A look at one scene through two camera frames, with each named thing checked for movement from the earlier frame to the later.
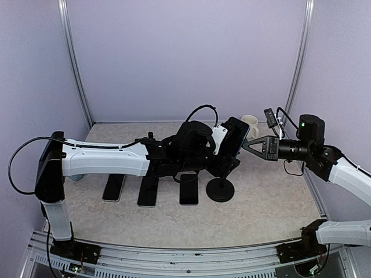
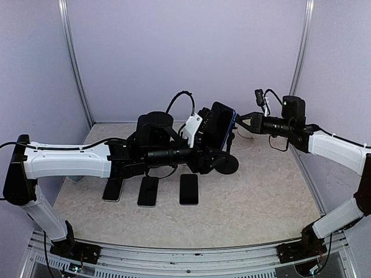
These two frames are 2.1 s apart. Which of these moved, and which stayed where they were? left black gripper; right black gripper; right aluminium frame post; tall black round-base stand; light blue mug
Moved: tall black round-base stand; right black gripper
Stayed: right aluminium frame post; light blue mug; left black gripper
